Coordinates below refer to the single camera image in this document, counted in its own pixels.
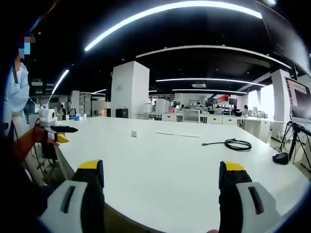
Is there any thin grey desk strip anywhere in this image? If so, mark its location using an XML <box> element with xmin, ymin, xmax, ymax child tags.
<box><xmin>156</xmin><ymin>132</ymin><xmax>200</xmax><ymax>138</ymax></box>

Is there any computer monitor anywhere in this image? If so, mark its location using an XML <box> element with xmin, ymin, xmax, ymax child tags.
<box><xmin>284</xmin><ymin>77</ymin><xmax>311</xmax><ymax>122</ymax></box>

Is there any person's left hand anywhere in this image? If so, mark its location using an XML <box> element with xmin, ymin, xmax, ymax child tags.
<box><xmin>31</xmin><ymin>126</ymin><xmax>60</xmax><ymax>148</ymax></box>

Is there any white desk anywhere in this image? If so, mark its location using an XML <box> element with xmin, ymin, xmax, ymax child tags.
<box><xmin>52</xmin><ymin>116</ymin><xmax>311</xmax><ymax>233</ymax></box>

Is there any black rounded device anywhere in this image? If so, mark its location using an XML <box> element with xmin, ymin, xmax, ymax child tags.
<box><xmin>272</xmin><ymin>152</ymin><xmax>290</xmax><ymax>166</ymax></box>

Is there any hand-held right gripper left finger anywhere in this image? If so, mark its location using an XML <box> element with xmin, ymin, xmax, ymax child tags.
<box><xmin>38</xmin><ymin>159</ymin><xmax>105</xmax><ymax>233</ymax></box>

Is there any curved ceiling light strip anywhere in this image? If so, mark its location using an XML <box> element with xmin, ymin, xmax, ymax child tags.
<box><xmin>155</xmin><ymin>78</ymin><xmax>266</xmax><ymax>87</ymax></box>

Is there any row of white cabinets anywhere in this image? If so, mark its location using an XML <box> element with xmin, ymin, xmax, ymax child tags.
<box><xmin>138</xmin><ymin>112</ymin><xmax>272</xmax><ymax>144</ymax></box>

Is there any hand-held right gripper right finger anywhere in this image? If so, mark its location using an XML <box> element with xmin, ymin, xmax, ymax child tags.
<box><xmin>218</xmin><ymin>160</ymin><xmax>284</xmax><ymax>233</ymax></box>

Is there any translucent chair back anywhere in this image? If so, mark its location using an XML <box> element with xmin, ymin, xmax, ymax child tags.
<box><xmin>182</xmin><ymin>108</ymin><xmax>201</xmax><ymax>123</ymax></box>

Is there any black low cabinet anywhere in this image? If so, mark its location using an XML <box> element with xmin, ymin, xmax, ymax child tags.
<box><xmin>115</xmin><ymin>108</ymin><xmax>129</xmax><ymax>119</ymax></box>

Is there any short ceiling light strip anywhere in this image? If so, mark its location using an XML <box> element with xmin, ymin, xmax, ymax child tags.
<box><xmin>48</xmin><ymin>69</ymin><xmax>70</xmax><ymax>101</ymax></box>

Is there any black Type-C cable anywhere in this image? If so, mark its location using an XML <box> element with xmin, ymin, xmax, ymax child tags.
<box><xmin>201</xmin><ymin>138</ymin><xmax>253</xmax><ymax>151</ymax></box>

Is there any white box appliance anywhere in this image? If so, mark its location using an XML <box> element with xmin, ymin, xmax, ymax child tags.
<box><xmin>155</xmin><ymin>99</ymin><xmax>170</xmax><ymax>114</ymax></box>

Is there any white square pillar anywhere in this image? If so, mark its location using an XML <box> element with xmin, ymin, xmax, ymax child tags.
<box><xmin>110</xmin><ymin>60</ymin><xmax>150</xmax><ymax>119</ymax></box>

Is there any long ceiling light strip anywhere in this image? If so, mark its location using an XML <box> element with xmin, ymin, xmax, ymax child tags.
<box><xmin>84</xmin><ymin>0</ymin><xmax>263</xmax><ymax>52</ymax></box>

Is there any black tripod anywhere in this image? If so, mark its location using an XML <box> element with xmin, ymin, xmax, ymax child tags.
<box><xmin>278</xmin><ymin>120</ymin><xmax>311</xmax><ymax>168</ymax></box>

